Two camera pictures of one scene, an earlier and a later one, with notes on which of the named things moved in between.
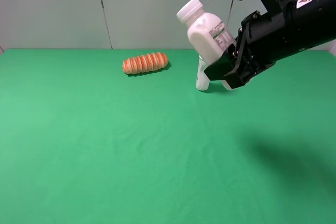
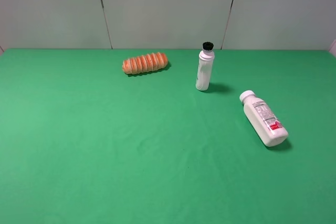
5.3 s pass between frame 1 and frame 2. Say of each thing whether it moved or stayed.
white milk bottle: moved
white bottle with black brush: stayed
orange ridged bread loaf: stayed
